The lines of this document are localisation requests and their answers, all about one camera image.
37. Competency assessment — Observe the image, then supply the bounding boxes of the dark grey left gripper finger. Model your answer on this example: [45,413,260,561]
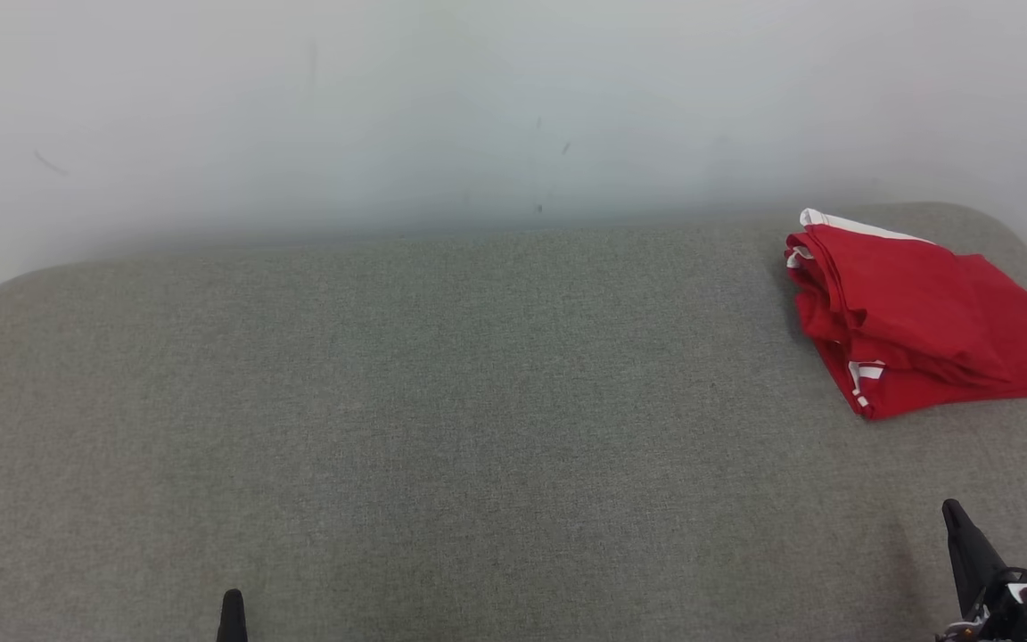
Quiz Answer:
[217,588,249,642]

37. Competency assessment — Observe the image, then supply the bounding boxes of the red Bulls basketball jersey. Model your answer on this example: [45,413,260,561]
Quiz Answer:
[794,294,1027,421]

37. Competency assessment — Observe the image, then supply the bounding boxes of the grey fabric sofa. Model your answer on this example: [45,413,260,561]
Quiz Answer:
[0,202,1027,642]

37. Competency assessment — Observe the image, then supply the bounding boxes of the red shorts with white stripe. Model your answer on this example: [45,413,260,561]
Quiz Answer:
[784,208,1027,389]

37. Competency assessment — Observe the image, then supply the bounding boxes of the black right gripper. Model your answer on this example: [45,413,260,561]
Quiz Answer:
[941,498,1027,642]

